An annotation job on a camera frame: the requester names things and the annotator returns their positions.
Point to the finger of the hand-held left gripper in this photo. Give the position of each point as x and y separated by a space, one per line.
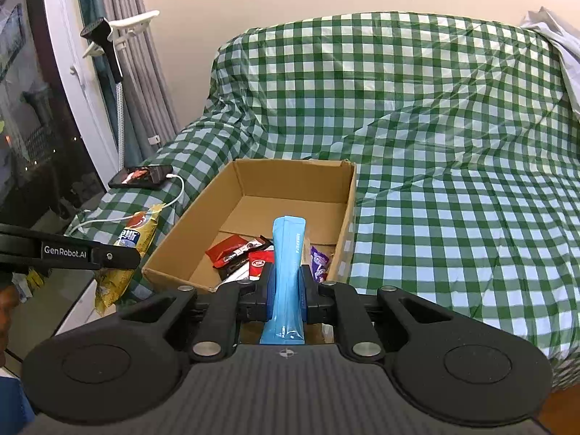
120 258

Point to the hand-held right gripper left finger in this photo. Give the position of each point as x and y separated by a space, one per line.
271 294

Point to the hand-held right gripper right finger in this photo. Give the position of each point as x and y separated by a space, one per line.
304 294

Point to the light blue stick packet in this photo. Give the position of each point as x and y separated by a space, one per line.
287 272

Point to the red spicy snack packet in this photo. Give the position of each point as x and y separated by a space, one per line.
260 265

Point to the yellow snack packet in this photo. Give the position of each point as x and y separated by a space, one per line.
136 231

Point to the purple cow-print candy packet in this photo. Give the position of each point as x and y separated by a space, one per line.
321 265

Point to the grey stick packet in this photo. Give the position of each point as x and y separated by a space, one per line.
235 276

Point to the dark brown chocolate bar packet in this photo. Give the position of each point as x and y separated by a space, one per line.
240 257

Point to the plain red snack packet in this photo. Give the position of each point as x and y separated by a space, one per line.
224 249

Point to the cardboard box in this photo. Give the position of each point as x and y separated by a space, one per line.
290 185

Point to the person's left hand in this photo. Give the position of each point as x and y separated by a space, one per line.
5 317

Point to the black smartphone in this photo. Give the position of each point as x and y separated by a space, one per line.
140 176

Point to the white curtain clip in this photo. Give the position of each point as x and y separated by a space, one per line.
154 139

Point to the glass window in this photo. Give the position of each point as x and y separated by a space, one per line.
27 99

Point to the person's blue clothing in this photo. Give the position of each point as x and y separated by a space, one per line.
13 408

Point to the green checkered sofa cover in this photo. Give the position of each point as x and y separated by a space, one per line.
430 145

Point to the black garment steamer head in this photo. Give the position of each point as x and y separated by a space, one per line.
106 45

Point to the white printed cloth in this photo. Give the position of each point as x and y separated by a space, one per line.
557 36

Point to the white window frame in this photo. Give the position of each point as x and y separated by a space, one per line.
68 54

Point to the white wall hanger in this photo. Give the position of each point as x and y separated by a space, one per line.
131 20

